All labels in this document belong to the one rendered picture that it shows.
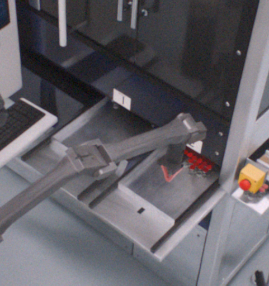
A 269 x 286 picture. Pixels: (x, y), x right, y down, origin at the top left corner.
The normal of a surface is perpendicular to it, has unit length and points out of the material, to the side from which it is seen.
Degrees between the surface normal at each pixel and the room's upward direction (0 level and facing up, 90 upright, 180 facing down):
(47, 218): 0
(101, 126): 0
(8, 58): 90
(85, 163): 35
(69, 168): 40
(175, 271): 90
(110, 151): 21
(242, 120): 90
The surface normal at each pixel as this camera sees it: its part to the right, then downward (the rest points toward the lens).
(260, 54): -0.63, 0.53
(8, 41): 0.81, 0.46
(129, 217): 0.07, -0.69
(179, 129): 0.40, -0.55
